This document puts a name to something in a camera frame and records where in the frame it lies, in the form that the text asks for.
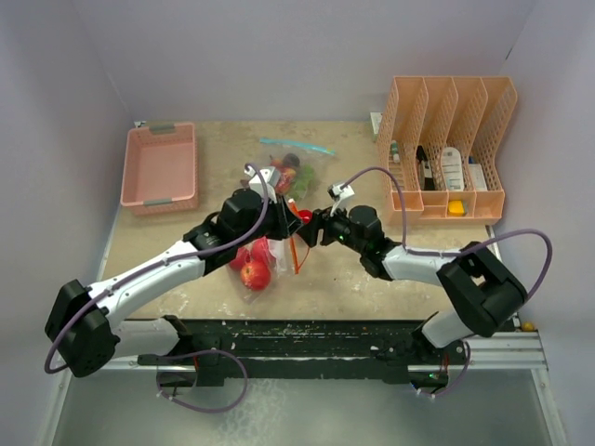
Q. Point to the aluminium frame rail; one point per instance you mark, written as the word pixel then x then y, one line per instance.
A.
pixel 505 350

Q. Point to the white bottle in organizer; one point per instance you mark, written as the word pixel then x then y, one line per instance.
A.
pixel 452 167

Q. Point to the small green capped bottle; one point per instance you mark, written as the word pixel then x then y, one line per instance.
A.
pixel 395 152

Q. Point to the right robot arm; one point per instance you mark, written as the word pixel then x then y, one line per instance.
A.
pixel 483 292

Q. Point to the pink perforated plastic basket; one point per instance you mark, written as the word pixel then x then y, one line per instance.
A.
pixel 160 170

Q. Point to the fake pomegranate red yellow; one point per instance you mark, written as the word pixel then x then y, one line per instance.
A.
pixel 260 251

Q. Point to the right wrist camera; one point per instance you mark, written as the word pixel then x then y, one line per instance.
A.
pixel 341 193

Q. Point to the white box in organizer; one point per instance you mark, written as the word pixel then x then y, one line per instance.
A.
pixel 477 177

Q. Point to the red fake apple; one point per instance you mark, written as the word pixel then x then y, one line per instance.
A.
pixel 305 216

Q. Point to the orange desk file organizer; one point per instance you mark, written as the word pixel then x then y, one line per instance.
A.
pixel 470 113

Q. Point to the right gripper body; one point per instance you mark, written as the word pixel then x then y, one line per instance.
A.
pixel 337 229

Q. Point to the yellow object in organizer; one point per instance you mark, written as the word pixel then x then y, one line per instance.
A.
pixel 456 208

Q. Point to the large pink red apple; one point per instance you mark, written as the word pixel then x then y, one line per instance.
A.
pixel 255 275

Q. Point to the black item in organizer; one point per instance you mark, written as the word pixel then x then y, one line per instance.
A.
pixel 424 171

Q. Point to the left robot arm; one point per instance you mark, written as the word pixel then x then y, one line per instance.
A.
pixel 83 321

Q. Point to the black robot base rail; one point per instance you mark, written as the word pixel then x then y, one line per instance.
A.
pixel 389 351

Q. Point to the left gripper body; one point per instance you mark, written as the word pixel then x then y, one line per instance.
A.
pixel 275 224

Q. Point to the blue zip bag small fruits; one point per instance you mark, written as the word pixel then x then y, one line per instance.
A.
pixel 298 165

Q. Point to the white box behind organizer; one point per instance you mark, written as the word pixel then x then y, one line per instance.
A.
pixel 375 121

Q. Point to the orange zip bag with apples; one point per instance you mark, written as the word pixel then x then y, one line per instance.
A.
pixel 289 258

